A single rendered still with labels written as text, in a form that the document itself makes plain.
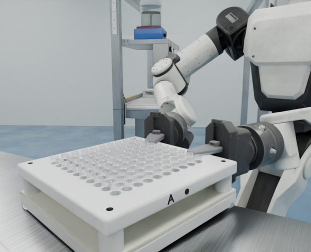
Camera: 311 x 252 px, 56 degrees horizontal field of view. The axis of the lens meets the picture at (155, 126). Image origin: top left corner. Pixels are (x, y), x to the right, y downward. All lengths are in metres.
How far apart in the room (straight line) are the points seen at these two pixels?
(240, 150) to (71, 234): 0.31
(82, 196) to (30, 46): 5.78
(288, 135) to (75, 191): 0.44
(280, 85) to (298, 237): 0.53
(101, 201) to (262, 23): 0.71
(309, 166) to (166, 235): 0.61
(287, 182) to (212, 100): 4.75
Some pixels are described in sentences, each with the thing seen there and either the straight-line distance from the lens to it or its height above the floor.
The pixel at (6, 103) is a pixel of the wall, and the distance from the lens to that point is 6.38.
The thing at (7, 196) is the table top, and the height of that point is 0.86.
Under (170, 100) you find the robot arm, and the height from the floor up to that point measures 0.99.
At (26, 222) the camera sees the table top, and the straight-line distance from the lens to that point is 0.48.
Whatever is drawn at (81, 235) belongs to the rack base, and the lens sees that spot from 0.37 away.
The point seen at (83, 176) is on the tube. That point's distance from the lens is 0.40.
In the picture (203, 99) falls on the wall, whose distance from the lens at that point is 5.53.
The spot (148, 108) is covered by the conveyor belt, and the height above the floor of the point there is 0.80.
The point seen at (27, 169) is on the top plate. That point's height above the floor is 0.93.
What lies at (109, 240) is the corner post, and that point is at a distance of 0.32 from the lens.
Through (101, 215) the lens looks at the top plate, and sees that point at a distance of 0.31.
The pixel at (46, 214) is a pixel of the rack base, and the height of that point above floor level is 0.88.
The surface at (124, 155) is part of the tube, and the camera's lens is 0.46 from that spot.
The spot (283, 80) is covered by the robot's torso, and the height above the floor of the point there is 1.04.
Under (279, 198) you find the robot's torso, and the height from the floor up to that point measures 0.74.
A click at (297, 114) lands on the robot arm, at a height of 0.98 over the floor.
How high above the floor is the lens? 1.07
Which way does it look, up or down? 11 degrees down
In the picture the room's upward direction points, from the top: straight up
